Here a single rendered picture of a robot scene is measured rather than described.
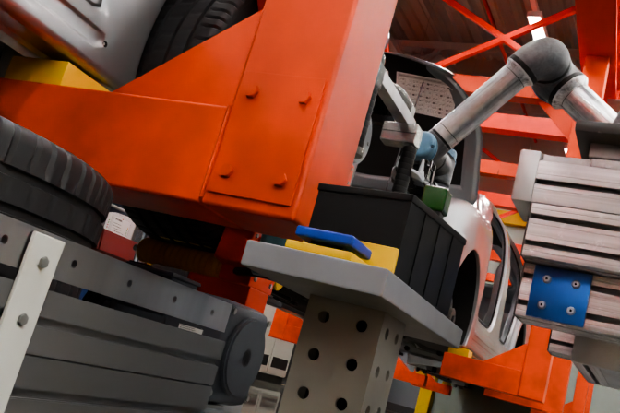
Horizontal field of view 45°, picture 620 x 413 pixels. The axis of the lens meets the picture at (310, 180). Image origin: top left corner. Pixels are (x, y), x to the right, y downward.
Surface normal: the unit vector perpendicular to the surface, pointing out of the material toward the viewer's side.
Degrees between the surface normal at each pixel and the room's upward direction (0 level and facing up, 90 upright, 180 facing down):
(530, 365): 90
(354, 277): 90
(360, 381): 90
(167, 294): 90
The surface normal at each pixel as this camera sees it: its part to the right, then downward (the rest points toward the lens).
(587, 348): -0.40, -0.33
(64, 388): 0.90, 0.15
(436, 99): -0.44, 0.52
